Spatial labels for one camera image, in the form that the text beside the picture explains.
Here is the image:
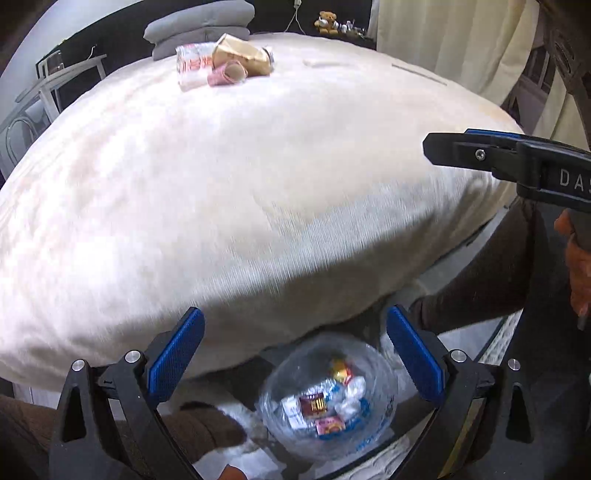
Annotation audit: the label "person's leg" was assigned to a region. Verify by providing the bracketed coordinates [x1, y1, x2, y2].
[408, 198, 539, 334]
[0, 394, 251, 480]

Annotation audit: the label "pink carton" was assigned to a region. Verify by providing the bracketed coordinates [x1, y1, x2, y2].
[315, 414, 347, 437]

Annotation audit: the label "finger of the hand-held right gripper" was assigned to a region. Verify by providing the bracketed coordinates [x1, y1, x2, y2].
[423, 128, 527, 179]

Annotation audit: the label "white wire chair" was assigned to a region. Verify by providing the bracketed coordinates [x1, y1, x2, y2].
[0, 98, 48, 177]

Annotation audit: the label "person's right leg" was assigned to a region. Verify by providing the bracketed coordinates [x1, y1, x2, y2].
[408, 198, 539, 334]

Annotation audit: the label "black headboard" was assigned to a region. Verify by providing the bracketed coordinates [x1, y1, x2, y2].
[28, 0, 377, 86]

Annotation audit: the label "cream plush blanket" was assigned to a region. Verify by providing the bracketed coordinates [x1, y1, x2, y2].
[0, 32, 526, 385]

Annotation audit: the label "brown paper bag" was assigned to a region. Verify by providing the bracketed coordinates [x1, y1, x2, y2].
[211, 32, 273, 77]

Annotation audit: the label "white charger with cable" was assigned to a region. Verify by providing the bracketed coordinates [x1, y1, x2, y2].
[283, 0, 306, 34]

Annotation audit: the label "clear plastic bag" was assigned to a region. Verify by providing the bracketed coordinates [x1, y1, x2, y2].
[256, 331, 400, 463]

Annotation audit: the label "clear plastic bottle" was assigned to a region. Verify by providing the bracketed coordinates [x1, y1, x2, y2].
[175, 42, 218, 91]

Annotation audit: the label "white plastic wrap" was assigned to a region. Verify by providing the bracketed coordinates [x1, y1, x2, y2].
[333, 394, 362, 417]

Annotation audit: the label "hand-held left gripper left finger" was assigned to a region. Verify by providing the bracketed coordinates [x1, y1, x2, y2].
[48, 306, 206, 480]

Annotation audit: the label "brown teddy bear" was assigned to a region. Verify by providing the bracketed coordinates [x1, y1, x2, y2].
[314, 10, 341, 36]

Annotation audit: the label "grey pillow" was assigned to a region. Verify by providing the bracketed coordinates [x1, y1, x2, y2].
[143, 0, 256, 45]

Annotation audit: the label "dark brown snack packet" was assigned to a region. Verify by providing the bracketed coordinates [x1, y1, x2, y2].
[299, 393, 329, 419]

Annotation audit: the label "cream curtain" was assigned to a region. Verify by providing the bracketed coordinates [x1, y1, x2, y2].
[375, 0, 591, 154]

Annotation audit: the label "person's right hand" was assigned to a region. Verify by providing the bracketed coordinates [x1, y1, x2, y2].
[553, 209, 591, 331]

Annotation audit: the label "small bottles on ledge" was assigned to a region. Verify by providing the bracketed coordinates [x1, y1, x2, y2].
[339, 19, 371, 38]

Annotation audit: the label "person's left leg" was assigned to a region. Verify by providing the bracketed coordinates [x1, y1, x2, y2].
[0, 394, 251, 480]

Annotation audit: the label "grey folded quilt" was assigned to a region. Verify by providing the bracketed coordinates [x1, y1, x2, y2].
[152, 41, 188, 61]

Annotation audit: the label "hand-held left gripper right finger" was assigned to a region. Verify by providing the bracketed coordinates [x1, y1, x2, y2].
[386, 305, 541, 480]

